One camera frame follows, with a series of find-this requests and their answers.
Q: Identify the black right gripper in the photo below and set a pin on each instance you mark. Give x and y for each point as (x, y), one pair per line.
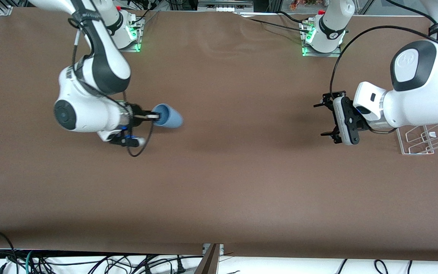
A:
(135, 114)

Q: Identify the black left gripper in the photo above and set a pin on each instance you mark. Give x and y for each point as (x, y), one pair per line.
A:
(330, 103)

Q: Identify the aluminium frame beam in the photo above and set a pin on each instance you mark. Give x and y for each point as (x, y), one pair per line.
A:
(224, 4)

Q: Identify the blue plastic cup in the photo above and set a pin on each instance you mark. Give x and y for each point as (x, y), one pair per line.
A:
(169, 117)

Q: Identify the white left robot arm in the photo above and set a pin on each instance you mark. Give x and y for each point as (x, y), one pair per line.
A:
(416, 99)

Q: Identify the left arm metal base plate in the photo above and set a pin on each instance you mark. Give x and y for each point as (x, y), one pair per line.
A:
(321, 54)

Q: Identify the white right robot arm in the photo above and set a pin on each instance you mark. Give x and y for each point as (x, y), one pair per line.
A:
(89, 114)

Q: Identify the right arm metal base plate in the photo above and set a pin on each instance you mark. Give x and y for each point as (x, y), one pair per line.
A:
(133, 45)

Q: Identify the grey frame post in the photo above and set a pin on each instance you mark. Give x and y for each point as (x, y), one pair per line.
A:
(209, 262)

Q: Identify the aluminium corner bracket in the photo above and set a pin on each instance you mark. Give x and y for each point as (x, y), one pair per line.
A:
(5, 10)

